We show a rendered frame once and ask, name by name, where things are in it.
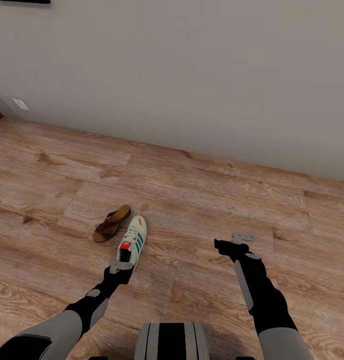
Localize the robot trunk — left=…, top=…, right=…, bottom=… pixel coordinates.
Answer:
left=135, top=323, right=209, bottom=360

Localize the gym shoe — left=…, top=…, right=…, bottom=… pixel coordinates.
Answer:
left=116, top=215, right=147, bottom=272

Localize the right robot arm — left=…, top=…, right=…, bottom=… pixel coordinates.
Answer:
left=214, top=232, right=314, bottom=360

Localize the sandal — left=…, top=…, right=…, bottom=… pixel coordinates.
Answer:
left=93, top=204, right=131, bottom=243

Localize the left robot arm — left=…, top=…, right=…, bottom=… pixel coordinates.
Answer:
left=0, top=261, right=134, bottom=360

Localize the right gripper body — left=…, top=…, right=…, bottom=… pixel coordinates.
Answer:
left=218, top=240, right=248, bottom=259

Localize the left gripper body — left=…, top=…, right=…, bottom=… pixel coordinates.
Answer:
left=104, top=267, right=130, bottom=290

